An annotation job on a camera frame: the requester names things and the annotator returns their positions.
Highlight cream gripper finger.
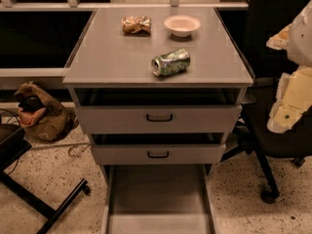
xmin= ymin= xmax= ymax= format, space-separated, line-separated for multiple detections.
xmin=266 ymin=24 xmax=292 ymax=50
xmin=267 ymin=66 xmax=312 ymax=134

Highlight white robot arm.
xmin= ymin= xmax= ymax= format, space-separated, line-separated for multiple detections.
xmin=266 ymin=1 xmax=312 ymax=134

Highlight grey drawer cabinet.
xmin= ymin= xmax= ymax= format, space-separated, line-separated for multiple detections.
xmin=62 ymin=6 xmax=254 ymax=180

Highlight bottom grey drawer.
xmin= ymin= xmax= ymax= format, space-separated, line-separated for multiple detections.
xmin=100 ymin=165 xmax=217 ymax=234

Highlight grey drawer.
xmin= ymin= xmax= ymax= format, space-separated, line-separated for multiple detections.
xmin=70 ymin=87 xmax=242 ymax=135
xmin=92 ymin=133 xmax=225 ymax=165
xmin=100 ymin=165 xmax=217 ymax=234

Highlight top grey drawer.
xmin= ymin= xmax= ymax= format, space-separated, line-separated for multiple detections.
xmin=70 ymin=87 xmax=242 ymax=135

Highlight middle grey drawer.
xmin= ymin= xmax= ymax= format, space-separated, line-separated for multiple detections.
xmin=92 ymin=133 xmax=225 ymax=165

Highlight black office chair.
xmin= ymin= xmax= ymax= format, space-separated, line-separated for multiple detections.
xmin=218 ymin=0 xmax=312 ymax=204

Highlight white bowl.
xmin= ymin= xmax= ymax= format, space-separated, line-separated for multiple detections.
xmin=164 ymin=16 xmax=201 ymax=37

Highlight crumpled gold foil bag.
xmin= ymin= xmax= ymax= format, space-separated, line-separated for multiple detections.
xmin=122 ymin=16 xmax=152 ymax=34

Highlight brown cloth bag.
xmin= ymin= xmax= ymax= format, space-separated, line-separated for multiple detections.
xmin=14 ymin=82 xmax=75 ymax=141

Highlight black chair base left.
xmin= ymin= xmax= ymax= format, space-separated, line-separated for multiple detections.
xmin=0 ymin=124 xmax=92 ymax=234

